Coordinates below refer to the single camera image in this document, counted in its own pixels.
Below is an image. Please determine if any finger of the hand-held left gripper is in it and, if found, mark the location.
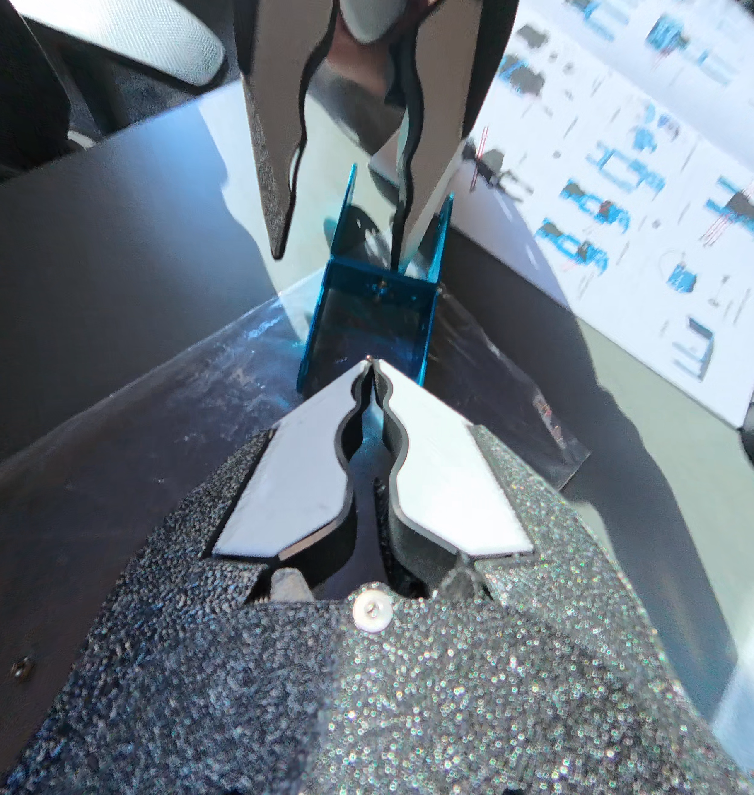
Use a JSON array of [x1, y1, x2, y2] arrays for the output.
[[232, 0, 341, 262], [390, 0, 523, 272]]

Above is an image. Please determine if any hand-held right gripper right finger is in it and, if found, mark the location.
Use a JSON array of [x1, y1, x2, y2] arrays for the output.
[[375, 361, 536, 560]]

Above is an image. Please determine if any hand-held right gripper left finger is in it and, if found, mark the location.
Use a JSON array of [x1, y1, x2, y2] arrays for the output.
[[211, 361, 374, 562]]

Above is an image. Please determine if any large clear plastic bag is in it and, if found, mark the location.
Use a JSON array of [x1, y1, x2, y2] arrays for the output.
[[54, 267, 592, 498]]

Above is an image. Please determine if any blue metal bracket assembly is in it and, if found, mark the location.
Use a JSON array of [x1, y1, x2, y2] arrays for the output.
[[297, 164, 456, 396]]

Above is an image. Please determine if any person's left hand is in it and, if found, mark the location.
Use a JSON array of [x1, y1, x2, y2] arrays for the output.
[[328, 35, 409, 113]]

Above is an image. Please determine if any white instruction sheet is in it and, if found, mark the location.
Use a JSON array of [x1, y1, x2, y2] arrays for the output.
[[371, 0, 754, 429]]

